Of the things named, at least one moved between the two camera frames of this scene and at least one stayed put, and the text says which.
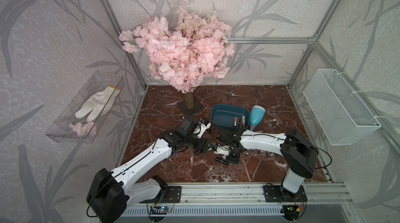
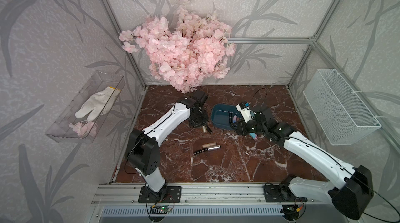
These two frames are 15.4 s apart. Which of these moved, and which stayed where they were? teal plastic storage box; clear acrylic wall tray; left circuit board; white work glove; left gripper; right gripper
Moved: left gripper; right gripper
Stayed: white work glove; left circuit board; teal plastic storage box; clear acrylic wall tray
